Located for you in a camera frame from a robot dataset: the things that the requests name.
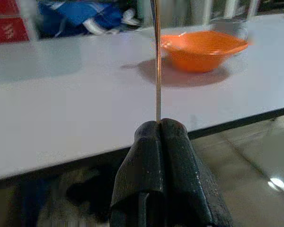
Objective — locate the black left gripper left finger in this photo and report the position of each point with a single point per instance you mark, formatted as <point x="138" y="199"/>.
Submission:
<point x="142" y="165"/>

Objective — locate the blue and white bag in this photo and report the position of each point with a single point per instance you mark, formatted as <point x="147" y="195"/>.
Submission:
<point x="80" y="16"/>

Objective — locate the orange plastic bowl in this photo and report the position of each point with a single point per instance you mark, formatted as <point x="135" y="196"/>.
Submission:
<point x="198" y="56"/>

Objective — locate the clear glass cup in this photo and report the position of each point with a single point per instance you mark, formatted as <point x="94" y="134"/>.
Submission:
<point x="234" y="27"/>

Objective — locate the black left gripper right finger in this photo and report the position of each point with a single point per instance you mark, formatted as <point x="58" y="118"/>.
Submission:
<point x="182" y="170"/>

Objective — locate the silver metal fork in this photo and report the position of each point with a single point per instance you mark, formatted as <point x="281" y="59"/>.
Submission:
<point x="158" y="94"/>

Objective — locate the red box with white print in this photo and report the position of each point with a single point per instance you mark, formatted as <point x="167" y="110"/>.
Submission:
<point x="7" y="29"/>

